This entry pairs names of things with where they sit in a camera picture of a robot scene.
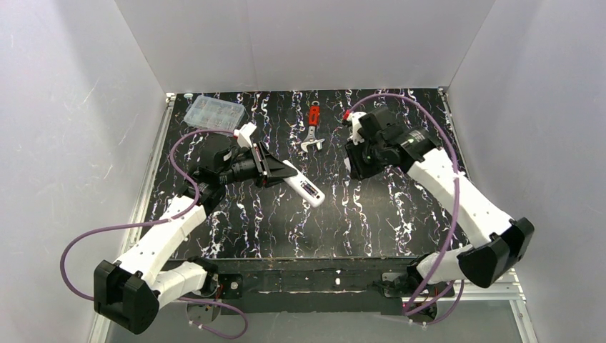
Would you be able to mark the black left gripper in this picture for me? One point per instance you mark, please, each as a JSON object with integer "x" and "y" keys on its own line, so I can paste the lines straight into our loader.
{"x": 261, "y": 166}

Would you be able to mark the clear plastic screw box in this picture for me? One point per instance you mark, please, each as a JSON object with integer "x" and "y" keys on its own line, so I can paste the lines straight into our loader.
{"x": 214, "y": 114}

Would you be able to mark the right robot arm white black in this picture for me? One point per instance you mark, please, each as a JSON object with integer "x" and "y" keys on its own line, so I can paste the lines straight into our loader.
{"x": 496, "y": 241}

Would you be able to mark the red handled adjustable wrench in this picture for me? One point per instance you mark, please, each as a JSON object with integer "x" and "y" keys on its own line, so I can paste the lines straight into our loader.
{"x": 313, "y": 121}

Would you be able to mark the white air conditioner remote control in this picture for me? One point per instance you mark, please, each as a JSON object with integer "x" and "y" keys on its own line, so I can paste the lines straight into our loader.
{"x": 304, "y": 187}

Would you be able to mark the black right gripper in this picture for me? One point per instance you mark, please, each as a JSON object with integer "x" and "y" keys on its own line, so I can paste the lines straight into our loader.
{"x": 358, "y": 165}

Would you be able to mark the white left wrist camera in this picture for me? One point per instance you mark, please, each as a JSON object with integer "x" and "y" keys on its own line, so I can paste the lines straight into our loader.
{"x": 244, "y": 134}

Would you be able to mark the black front mounting rail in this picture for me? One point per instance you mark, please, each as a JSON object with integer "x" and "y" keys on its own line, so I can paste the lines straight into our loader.
{"x": 305, "y": 285}

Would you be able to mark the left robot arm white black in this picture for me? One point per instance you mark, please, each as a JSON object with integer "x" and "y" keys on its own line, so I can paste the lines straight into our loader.
{"x": 131, "y": 291}

